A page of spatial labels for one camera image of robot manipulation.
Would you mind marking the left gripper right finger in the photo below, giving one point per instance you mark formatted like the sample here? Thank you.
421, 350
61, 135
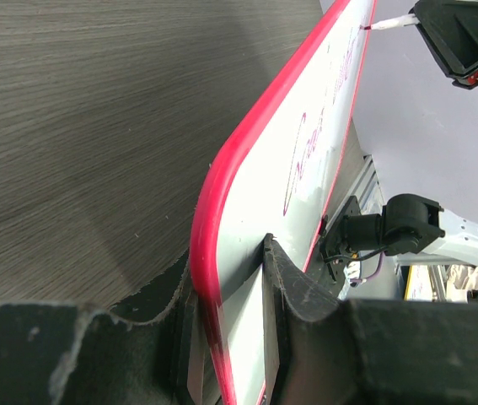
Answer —
321, 350

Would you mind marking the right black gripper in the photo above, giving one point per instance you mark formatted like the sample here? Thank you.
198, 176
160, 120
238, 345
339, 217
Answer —
450, 31

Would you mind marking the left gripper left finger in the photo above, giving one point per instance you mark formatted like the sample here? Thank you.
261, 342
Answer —
54, 352

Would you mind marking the pink capped whiteboard marker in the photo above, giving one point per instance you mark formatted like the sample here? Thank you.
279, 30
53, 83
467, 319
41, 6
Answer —
397, 22

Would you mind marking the pink framed whiteboard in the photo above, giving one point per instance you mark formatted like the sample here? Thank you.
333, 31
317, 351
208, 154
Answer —
275, 174

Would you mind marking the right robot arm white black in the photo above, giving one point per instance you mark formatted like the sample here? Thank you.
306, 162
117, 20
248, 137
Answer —
410, 224

